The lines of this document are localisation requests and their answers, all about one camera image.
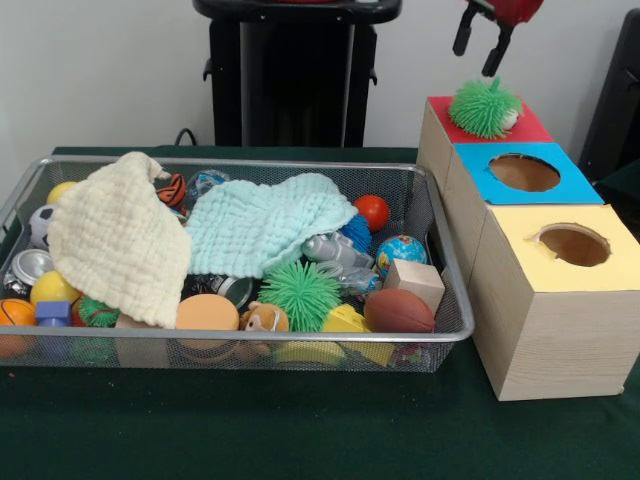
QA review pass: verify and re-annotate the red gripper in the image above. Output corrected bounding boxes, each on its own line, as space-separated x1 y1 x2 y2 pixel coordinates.
452 0 547 79

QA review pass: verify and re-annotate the green spiky ball with eyes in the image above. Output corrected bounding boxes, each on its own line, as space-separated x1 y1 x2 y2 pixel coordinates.
447 78 524 139

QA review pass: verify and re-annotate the clear mesh bin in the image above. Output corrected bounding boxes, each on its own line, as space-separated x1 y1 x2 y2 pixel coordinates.
0 153 475 374

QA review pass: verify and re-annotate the wooden box with three holes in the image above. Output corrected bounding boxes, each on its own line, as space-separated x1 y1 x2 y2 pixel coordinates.
417 95 640 402

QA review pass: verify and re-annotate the red ball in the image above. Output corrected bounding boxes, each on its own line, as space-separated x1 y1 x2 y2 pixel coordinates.
353 194 391 233

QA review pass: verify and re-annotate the dark green side table cloth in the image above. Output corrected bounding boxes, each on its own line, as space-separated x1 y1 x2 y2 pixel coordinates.
596 160 640 241

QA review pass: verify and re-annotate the blue globe ball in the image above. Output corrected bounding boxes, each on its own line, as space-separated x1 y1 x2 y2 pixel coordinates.
376 235 429 277

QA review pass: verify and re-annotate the blue spiky ball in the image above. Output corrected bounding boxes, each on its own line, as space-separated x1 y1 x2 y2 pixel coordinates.
340 215 375 255

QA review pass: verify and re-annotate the plain wooden block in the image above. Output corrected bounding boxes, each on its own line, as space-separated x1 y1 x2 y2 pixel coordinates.
383 258 446 316

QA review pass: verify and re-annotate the brown toy football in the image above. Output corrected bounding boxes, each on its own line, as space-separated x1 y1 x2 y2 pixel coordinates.
364 288 436 334

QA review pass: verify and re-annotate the mint green muslin cloth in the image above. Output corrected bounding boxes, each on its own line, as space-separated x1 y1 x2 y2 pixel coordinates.
187 172 358 279

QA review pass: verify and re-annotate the plain green spiky ball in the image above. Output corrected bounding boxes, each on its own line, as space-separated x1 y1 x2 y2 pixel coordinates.
259 261 342 333

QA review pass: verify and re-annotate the cream muslin cloth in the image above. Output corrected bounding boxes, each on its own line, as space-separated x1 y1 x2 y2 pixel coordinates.
46 151 193 329

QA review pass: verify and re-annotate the dark green tablecloth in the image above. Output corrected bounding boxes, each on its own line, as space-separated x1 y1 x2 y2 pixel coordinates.
0 146 640 480

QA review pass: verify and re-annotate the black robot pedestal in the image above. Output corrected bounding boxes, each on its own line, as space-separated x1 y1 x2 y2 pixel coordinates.
193 0 406 149

